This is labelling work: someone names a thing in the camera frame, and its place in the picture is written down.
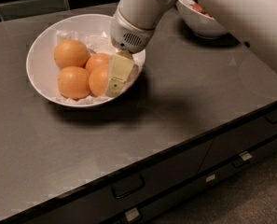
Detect large white bowl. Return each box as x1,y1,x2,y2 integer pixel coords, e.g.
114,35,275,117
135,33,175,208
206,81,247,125
25,13,146,108

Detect left dark drawer front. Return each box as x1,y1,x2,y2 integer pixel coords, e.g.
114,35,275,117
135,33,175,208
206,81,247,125
1,140,212,224

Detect white paper in orange bowl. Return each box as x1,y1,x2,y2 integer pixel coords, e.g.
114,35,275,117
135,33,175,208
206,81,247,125
53,30,142,105

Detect white strawberry bowl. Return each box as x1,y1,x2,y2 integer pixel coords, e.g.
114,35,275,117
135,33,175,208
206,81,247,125
176,0,228,39

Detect lower dark drawer front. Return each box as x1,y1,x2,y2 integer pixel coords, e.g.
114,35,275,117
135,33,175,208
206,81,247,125
109,138,277,224

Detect dark drawer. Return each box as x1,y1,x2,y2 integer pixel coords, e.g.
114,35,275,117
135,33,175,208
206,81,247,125
109,138,277,224
199,105,277,173
1,140,212,224

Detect right dark drawer front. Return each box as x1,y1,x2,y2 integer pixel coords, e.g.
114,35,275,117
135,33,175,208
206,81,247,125
199,105,277,173

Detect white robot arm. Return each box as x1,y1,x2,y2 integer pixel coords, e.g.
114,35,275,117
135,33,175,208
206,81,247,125
110,0,277,74

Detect red strawberries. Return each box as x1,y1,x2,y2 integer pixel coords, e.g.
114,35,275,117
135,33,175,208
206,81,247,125
191,3,210,17

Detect orange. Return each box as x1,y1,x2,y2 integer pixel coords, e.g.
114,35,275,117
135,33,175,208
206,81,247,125
53,39,90,69
89,64,108,96
85,53,110,73
58,66,90,100

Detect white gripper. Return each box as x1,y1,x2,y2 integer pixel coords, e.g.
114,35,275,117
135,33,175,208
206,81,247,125
105,11,154,97

